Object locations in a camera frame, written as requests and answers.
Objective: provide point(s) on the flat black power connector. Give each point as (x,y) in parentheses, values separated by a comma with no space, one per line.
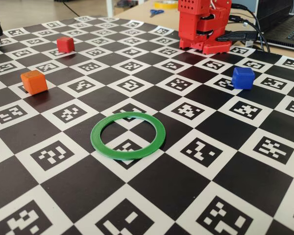
(237,36)

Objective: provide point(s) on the yellow tape roll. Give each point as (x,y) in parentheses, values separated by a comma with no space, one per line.
(159,5)

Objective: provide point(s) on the red cube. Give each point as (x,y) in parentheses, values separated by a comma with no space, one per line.
(65,45)

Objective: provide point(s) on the orange cube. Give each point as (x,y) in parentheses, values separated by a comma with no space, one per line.
(35,83)

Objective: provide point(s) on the dark office chair base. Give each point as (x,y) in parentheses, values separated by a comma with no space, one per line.
(127,3)

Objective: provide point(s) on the white table leg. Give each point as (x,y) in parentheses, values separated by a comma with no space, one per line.
(111,7)

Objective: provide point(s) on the black white marker board mat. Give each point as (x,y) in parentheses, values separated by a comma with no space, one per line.
(174,183)

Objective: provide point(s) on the blue cube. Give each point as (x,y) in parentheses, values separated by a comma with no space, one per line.
(242,78)

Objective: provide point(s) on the red robot arm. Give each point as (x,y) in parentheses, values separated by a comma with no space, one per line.
(188,24)

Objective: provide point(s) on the black laptop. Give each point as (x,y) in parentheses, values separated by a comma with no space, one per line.
(279,14)

